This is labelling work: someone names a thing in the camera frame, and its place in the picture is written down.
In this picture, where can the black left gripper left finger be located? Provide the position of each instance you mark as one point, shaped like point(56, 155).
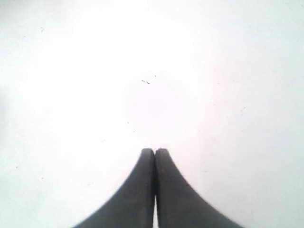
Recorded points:
point(132, 206)

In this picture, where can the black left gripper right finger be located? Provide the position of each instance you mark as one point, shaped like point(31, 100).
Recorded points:
point(178, 204)

